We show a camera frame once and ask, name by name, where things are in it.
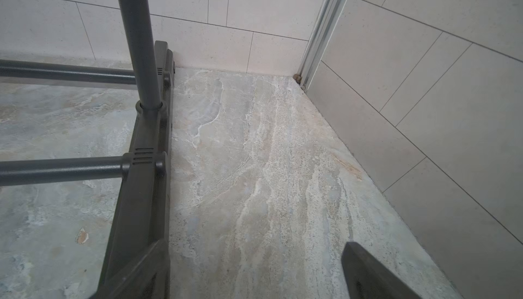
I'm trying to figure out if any black clothes rack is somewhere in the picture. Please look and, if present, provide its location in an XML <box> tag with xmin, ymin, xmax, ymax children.
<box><xmin>1</xmin><ymin>0</ymin><xmax>175</xmax><ymax>289</ymax></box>

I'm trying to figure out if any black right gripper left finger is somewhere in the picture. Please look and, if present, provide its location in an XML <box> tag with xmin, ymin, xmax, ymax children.
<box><xmin>91</xmin><ymin>239</ymin><xmax>170</xmax><ymax>298</ymax></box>

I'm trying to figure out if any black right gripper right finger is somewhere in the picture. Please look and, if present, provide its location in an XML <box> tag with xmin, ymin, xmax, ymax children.
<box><xmin>341</xmin><ymin>242</ymin><xmax>421</xmax><ymax>299</ymax></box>

